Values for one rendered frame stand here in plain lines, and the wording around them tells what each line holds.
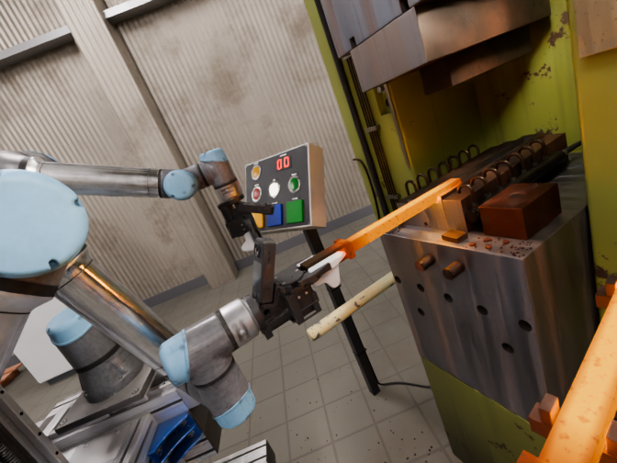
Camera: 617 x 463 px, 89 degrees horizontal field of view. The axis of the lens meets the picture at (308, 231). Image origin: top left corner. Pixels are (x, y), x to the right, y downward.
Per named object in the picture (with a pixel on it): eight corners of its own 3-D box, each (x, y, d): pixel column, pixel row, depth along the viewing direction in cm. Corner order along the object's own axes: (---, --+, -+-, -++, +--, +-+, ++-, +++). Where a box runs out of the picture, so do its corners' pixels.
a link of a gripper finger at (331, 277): (351, 272, 64) (313, 295, 61) (342, 246, 62) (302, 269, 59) (360, 276, 61) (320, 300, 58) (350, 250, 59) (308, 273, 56)
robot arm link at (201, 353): (178, 375, 55) (154, 336, 52) (234, 339, 59) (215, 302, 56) (182, 401, 48) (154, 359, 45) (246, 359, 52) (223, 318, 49)
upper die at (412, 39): (427, 62, 57) (414, 5, 54) (362, 93, 75) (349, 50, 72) (551, 15, 72) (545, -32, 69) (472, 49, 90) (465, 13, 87)
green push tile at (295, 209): (302, 221, 102) (301, 198, 103) (286, 224, 107) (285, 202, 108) (306, 221, 103) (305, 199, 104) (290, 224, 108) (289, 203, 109)
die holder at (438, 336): (555, 439, 66) (522, 259, 53) (419, 355, 100) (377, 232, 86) (665, 299, 86) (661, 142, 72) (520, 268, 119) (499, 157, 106)
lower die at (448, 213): (467, 232, 68) (459, 197, 65) (402, 224, 85) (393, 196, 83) (568, 160, 83) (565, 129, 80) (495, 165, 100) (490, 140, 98)
